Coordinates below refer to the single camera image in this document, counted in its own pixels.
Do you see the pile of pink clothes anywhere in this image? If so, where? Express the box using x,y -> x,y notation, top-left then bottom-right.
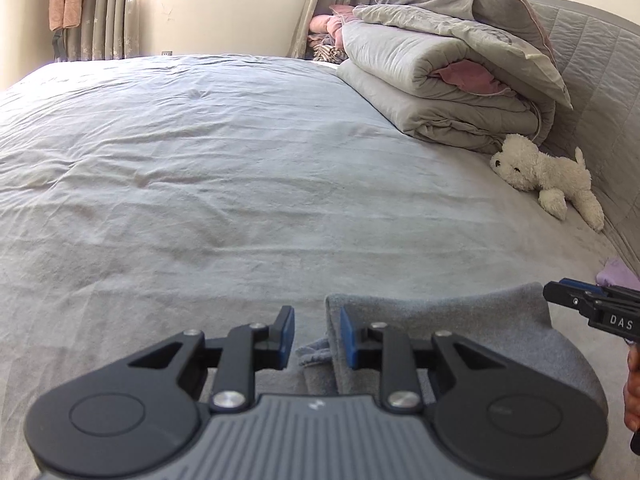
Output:
307,3 -> 362,64

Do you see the folded purple cloth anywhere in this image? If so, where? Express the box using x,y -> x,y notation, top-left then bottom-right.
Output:
594,257 -> 640,292

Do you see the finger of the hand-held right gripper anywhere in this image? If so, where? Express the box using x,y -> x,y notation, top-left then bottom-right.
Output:
543,281 -> 597,319
562,279 -> 609,294

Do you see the folded grey pink quilt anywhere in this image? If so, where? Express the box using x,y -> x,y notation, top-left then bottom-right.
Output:
337,4 -> 559,156

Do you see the person's right hand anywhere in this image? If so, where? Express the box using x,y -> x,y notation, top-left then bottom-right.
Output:
622,344 -> 640,434

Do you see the grey knitted cat-print sweater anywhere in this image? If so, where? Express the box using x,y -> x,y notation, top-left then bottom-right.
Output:
295,282 -> 609,412

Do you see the grey quilted headboard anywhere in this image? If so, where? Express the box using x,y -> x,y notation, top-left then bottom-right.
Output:
521,0 -> 640,282

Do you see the white plush dog toy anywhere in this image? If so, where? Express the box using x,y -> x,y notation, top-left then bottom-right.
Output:
489,133 -> 606,233

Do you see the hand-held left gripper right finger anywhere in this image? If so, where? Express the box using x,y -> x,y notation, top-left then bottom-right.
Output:
338,306 -> 507,414

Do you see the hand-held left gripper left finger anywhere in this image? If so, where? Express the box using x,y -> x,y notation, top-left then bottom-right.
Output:
127,305 -> 297,414

